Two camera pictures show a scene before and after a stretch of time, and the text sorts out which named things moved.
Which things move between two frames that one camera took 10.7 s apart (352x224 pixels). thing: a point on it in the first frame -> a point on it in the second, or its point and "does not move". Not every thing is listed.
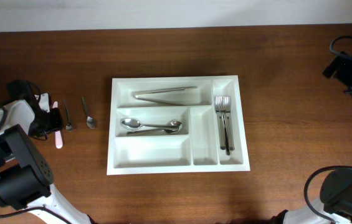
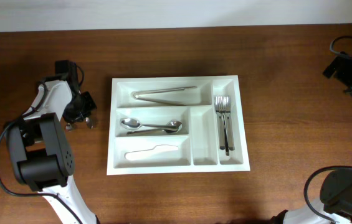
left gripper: (57, 123) -> (91, 106)
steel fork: (227, 108) does not move
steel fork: (218, 105) does not move
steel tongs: (136, 94) does not move
